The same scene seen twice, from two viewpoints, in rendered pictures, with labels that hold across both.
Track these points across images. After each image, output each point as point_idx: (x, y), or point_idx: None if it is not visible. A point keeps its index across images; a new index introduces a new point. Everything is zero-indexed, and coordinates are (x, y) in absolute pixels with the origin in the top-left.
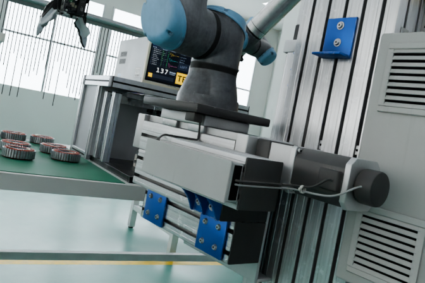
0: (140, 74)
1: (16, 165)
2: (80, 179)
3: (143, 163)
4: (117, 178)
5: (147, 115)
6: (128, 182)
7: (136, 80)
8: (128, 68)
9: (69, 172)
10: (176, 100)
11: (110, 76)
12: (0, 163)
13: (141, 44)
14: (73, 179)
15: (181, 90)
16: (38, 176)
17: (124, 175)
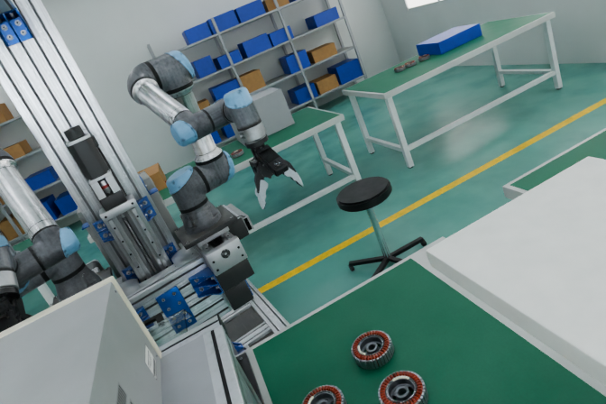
0: (153, 354)
1: (356, 317)
2: (294, 324)
3: (252, 225)
4: (257, 368)
5: (234, 236)
6: (249, 357)
7: (160, 373)
8: (145, 399)
9: (306, 338)
10: (225, 208)
11: (220, 321)
12: (368, 307)
13: (117, 316)
14: (300, 318)
15: (217, 209)
16: (327, 303)
17: (249, 362)
